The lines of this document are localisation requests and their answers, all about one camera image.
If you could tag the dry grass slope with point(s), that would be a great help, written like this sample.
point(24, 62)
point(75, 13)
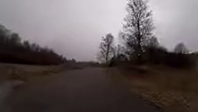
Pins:
point(171, 88)

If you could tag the dark grey asphalt path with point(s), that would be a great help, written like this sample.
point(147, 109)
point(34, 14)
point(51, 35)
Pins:
point(84, 94)

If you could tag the tall bare tree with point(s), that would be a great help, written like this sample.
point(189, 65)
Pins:
point(137, 26)

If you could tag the dark wood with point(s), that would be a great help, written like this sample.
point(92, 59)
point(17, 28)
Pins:
point(20, 50)

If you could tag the small bare tree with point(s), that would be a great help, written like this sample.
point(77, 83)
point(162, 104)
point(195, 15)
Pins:
point(106, 47)

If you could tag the dark trees and bushes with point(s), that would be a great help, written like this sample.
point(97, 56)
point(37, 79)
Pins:
point(173, 56)

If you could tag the dry grass verge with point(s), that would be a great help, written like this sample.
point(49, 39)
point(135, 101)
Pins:
point(15, 70)

